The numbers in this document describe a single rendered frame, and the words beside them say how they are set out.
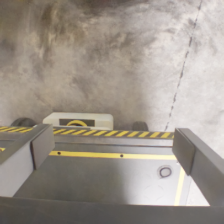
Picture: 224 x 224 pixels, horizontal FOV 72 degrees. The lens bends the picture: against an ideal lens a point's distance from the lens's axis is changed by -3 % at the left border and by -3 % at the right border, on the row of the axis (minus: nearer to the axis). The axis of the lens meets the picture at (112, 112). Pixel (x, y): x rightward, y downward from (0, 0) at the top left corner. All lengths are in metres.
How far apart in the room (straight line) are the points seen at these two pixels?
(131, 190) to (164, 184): 0.09
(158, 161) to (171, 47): 0.46
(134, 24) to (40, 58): 0.41
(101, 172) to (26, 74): 0.53
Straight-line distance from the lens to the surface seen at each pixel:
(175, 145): 0.17
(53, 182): 0.50
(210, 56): 0.77
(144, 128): 0.60
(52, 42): 0.73
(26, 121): 0.71
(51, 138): 0.17
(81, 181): 0.47
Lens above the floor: 0.67
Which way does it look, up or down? 74 degrees down
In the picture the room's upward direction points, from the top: 172 degrees counter-clockwise
